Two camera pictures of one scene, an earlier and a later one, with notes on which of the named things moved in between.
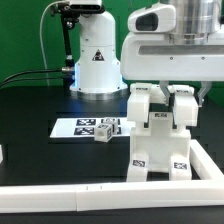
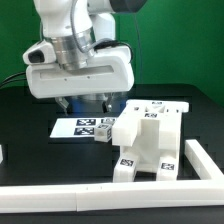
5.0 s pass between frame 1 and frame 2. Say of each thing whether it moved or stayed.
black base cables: stayed
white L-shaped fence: stayed
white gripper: moved
